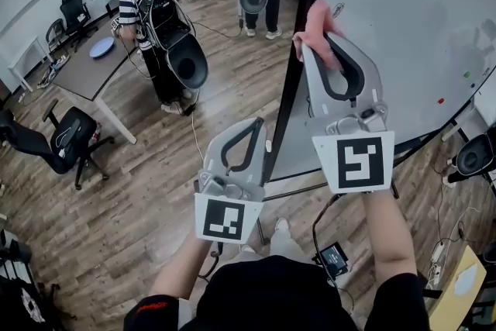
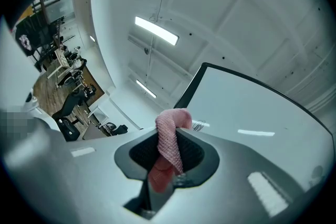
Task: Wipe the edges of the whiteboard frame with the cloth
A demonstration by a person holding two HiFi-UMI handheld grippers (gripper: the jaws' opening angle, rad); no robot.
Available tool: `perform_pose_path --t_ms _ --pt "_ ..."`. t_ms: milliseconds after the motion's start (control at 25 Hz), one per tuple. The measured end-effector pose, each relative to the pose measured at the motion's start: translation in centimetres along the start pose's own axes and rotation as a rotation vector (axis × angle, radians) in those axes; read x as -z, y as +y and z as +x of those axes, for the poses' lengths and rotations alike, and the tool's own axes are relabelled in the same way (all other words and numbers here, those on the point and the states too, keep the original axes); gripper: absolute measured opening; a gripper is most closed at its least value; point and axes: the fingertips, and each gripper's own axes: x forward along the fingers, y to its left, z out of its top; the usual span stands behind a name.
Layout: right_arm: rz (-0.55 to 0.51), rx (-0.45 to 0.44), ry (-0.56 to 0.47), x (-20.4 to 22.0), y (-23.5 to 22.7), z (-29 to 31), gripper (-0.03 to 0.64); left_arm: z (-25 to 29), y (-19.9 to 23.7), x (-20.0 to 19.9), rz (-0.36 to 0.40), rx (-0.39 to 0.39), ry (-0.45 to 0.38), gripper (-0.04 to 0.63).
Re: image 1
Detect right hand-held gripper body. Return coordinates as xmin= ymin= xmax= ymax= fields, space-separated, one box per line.
xmin=305 ymin=101 xmax=395 ymax=194

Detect grey mesh chair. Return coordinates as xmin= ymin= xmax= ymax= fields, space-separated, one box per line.
xmin=44 ymin=17 xmax=67 ymax=52

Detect black high-back chair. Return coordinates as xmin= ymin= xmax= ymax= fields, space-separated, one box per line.
xmin=59 ymin=0 xmax=98 ymax=52

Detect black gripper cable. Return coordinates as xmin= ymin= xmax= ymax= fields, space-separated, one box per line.
xmin=312 ymin=192 xmax=348 ymax=264

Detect black printed shirt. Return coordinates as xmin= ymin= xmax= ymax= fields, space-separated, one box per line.
xmin=0 ymin=274 xmax=48 ymax=331

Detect black metal rack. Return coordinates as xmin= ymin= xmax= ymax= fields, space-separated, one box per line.
xmin=0 ymin=228 xmax=59 ymax=331

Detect blue plate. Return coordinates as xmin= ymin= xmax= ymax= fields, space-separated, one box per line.
xmin=88 ymin=36 xmax=117 ymax=60

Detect yellow wooden table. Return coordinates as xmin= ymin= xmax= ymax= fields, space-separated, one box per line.
xmin=424 ymin=243 xmax=488 ymax=331

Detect person's light trousers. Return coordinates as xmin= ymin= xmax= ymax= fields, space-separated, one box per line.
xmin=269 ymin=229 xmax=311 ymax=264

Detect pink knitted cloth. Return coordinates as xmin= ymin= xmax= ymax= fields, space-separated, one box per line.
xmin=292 ymin=0 xmax=346 ymax=71

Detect black battery pack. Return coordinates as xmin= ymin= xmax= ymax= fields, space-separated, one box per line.
xmin=319 ymin=242 xmax=352 ymax=280

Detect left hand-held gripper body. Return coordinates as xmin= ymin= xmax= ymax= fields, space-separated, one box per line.
xmin=193 ymin=168 xmax=267 ymax=244

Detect black office chair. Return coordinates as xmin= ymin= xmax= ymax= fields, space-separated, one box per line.
xmin=0 ymin=98 xmax=116 ymax=191

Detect person's right forearm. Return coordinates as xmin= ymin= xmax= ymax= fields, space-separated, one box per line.
xmin=362 ymin=188 xmax=419 ymax=286

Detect white whiteboard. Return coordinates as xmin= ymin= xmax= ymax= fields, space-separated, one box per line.
xmin=265 ymin=0 xmax=496 ymax=185

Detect white floor cable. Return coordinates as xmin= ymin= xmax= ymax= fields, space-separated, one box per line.
xmin=191 ymin=111 xmax=207 ymax=164

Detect white power strip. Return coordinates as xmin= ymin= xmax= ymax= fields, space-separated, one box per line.
xmin=429 ymin=242 xmax=446 ymax=264

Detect person's left forearm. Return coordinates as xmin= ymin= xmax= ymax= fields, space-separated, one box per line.
xmin=149 ymin=234 xmax=213 ymax=300

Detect white small table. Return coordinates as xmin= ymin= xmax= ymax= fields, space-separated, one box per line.
xmin=6 ymin=35 xmax=54 ymax=95

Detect person's black shirt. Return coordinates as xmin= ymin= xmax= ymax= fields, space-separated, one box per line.
xmin=122 ymin=253 xmax=431 ymax=331

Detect dark table with white legs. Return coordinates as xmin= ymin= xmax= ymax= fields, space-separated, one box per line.
xmin=52 ymin=19 xmax=145 ymax=145

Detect white paper sheet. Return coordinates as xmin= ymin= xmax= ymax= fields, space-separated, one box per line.
xmin=453 ymin=265 xmax=482 ymax=296

